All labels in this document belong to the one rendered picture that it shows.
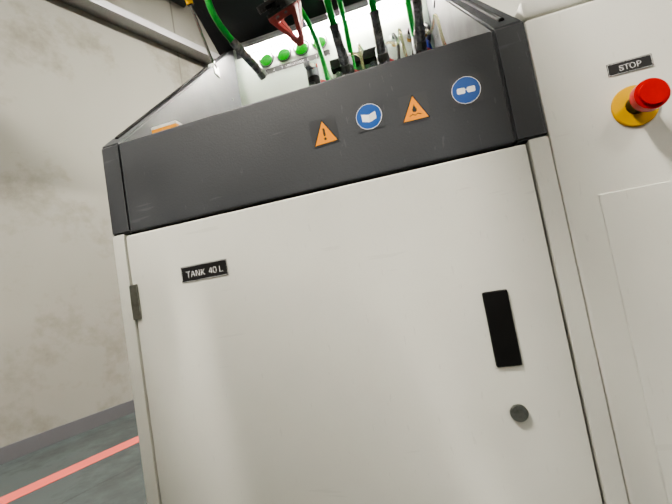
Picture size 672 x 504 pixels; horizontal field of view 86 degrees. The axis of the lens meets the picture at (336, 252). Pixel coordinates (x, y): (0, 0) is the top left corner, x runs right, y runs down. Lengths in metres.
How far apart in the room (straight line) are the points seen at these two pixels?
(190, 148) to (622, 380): 0.70
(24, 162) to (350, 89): 2.52
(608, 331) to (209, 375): 0.57
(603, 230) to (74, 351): 2.68
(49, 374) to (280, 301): 2.29
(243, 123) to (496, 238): 0.42
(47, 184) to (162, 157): 2.23
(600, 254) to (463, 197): 0.18
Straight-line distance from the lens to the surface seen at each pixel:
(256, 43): 1.34
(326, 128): 0.57
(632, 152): 0.59
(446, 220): 0.52
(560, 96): 0.59
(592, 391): 0.58
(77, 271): 2.82
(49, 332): 2.75
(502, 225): 0.53
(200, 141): 0.66
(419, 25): 0.84
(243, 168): 0.61
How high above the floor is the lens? 0.65
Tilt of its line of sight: 4 degrees up
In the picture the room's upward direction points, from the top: 10 degrees counter-clockwise
